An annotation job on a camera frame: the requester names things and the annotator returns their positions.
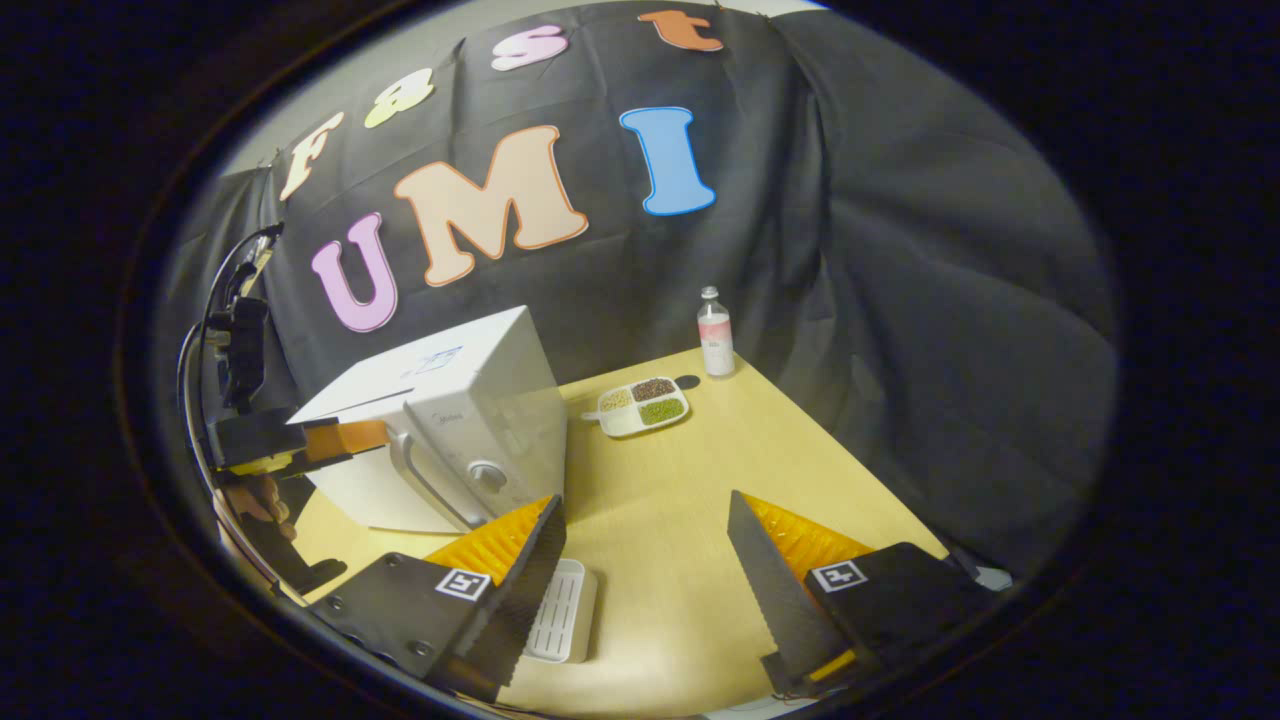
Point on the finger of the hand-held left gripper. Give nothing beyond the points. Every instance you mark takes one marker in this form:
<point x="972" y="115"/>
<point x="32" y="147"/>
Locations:
<point x="345" y="440"/>

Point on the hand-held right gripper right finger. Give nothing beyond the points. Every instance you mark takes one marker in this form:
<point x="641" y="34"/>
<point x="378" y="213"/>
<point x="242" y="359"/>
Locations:
<point x="775" y="600"/>

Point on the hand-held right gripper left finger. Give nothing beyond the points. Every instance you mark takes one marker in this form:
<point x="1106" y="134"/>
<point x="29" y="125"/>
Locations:
<point x="520" y="600"/>

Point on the white microwave oven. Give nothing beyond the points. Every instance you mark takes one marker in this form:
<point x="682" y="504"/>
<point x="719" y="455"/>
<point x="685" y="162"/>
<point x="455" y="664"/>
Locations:
<point x="480" y="400"/>

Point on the small white ridged tray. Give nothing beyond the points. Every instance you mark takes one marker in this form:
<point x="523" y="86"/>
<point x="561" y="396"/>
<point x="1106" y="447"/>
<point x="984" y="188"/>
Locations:
<point x="565" y="610"/>

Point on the white divided dish of beans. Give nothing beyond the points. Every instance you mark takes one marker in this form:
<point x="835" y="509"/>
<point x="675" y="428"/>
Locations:
<point x="645" y="408"/>

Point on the clear bottle with pink label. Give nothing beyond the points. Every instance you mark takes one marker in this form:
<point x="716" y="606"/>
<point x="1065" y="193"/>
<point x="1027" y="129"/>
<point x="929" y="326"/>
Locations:
<point x="716" y="340"/>

